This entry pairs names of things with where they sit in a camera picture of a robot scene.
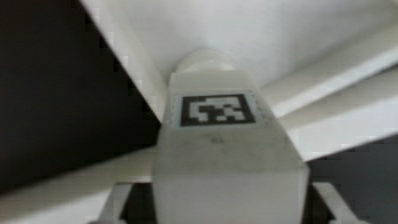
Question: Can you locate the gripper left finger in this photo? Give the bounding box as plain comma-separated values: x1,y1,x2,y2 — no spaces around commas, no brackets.
87,183,158,224

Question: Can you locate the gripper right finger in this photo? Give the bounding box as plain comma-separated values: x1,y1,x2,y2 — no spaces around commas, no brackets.
304,182,371,224

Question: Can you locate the white table leg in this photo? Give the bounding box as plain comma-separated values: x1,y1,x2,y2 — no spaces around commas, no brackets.
152,49,309,224

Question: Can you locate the white square table top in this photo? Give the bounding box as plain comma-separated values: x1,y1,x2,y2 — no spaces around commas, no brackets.
80,0,398,116

